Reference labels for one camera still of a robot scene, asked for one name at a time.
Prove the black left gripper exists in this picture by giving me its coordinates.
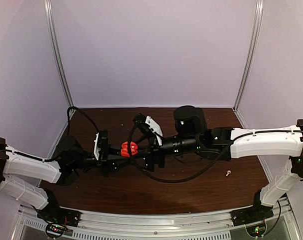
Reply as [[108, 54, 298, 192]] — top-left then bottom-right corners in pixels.
[[71, 141, 135, 177]]

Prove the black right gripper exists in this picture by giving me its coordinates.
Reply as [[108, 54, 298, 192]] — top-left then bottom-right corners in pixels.
[[125, 134, 201, 173]]

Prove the red round earbud charging case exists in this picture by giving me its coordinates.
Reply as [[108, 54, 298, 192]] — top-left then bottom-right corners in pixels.
[[120, 141, 139, 158]]

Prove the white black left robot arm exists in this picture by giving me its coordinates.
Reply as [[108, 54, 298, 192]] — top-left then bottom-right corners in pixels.
[[0, 131, 138, 222]]

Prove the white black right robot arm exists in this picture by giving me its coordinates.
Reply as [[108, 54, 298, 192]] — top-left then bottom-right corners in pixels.
[[133, 105, 303, 221]]

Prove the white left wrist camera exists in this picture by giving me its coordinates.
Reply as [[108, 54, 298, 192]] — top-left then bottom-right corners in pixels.
[[93, 133, 101, 161]]

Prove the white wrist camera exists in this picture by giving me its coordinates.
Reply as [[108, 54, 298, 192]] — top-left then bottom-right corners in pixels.
[[133, 113, 164, 146], [93, 133, 101, 161]]

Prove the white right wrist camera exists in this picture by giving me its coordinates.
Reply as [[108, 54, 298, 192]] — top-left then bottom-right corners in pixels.
[[133, 113, 164, 146]]

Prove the aluminium front rail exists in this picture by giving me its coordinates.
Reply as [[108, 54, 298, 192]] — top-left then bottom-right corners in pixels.
[[13, 197, 302, 240]]

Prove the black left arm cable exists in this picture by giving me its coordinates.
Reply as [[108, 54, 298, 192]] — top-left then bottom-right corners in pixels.
[[28, 106, 100, 163]]

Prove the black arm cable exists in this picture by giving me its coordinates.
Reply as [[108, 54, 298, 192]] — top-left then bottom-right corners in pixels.
[[28, 106, 100, 163], [127, 124, 303, 183]]

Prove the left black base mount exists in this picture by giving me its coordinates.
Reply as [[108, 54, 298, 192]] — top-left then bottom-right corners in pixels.
[[37, 189, 81, 227]]

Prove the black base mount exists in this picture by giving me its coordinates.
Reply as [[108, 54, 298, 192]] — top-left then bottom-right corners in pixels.
[[37, 189, 81, 227], [230, 190, 274, 227]]

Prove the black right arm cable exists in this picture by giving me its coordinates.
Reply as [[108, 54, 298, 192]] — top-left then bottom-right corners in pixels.
[[127, 124, 303, 183]]

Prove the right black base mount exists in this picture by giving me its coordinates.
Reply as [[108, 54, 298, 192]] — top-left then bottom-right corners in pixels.
[[230, 190, 274, 227]]

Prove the left aluminium frame post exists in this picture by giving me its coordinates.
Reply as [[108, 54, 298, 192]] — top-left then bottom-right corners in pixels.
[[43, 0, 74, 107]]

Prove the aluminium frame post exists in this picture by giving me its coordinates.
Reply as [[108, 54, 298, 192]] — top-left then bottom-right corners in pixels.
[[43, 0, 74, 107], [233, 0, 264, 112]]

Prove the right aluminium frame post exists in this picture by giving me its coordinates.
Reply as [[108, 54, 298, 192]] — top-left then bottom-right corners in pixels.
[[233, 0, 264, 112]]

